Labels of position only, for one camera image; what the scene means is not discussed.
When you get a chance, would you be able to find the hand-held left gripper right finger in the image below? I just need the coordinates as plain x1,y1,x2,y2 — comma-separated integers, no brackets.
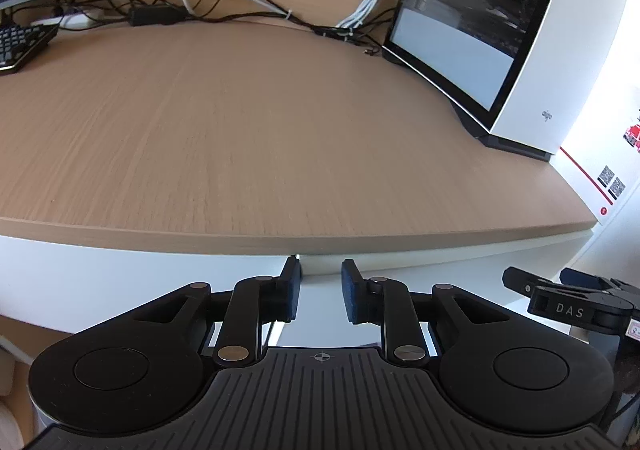
342,259,511,368

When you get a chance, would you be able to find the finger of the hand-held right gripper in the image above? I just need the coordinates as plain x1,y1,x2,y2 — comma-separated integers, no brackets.
503,267,551,302
560,268,626,291

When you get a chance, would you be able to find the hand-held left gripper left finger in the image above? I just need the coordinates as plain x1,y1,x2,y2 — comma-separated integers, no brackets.
127,256,302,369

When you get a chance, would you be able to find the wooden drawer with white front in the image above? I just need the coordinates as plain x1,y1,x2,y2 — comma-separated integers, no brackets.
299,229,598,348

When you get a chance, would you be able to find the white computer case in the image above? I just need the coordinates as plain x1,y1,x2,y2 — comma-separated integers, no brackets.
381,0,636,164

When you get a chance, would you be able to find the black power adapter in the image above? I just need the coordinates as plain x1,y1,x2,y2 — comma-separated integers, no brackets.
129,5,184,27

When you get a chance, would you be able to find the white power strip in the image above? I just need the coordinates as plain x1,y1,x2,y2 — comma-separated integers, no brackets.
30,7,108,29

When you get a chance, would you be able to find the black keyboard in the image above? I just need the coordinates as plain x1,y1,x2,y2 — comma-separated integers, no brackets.
0,22,61,77

